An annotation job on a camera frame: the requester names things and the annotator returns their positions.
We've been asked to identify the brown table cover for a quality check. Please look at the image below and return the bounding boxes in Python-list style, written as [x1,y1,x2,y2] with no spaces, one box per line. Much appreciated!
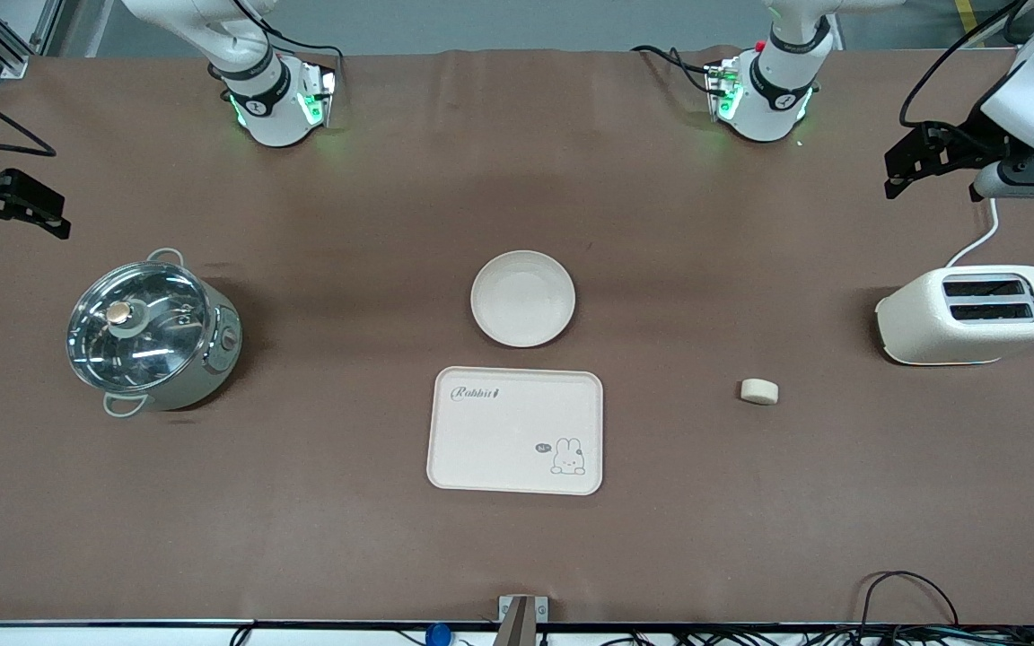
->
[0,47,1034,626]

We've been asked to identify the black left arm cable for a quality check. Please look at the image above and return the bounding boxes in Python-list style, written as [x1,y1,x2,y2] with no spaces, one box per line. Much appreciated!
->
[898,0,1031,128]

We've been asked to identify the cream rabbit print tray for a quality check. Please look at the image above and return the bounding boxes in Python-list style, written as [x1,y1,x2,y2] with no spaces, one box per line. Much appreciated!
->
[426,366,605,496]

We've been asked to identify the round cream plate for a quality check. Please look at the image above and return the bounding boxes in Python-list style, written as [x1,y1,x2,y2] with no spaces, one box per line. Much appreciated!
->
[470,250,577,349]

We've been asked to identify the white toaster power cable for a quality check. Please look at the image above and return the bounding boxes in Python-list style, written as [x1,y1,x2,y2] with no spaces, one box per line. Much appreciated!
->
[945,197,1002,269]

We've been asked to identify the glass pot lid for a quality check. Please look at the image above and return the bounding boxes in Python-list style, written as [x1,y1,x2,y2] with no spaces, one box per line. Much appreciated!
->
[66,260,213,394]

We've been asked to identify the black base cable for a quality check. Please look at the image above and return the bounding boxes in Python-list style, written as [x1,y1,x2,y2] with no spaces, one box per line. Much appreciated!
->
[631,45,726,96]
[248,0,345,68]

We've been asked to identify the black right base cable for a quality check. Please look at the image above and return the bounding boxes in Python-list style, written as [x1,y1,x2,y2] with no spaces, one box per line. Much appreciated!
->
[248,0,345,68]

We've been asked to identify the black left base cable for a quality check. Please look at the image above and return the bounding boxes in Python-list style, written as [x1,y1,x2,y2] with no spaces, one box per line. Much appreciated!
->
[631,45,726,96]

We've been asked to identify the black cable bundle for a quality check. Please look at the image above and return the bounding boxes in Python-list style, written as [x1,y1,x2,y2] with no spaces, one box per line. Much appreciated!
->
[856,571,1034,646]

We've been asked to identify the cream two-slot toaster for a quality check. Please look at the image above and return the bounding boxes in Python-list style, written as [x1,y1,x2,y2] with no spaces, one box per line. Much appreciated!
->
[874,265,1034,366]

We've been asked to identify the pale green electric pot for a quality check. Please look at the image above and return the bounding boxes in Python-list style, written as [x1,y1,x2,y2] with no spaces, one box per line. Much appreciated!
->
[66,249,243,419]

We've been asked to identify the grey metal camera bracket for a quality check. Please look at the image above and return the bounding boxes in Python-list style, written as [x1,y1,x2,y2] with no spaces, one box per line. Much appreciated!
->
[497,595,549,646]

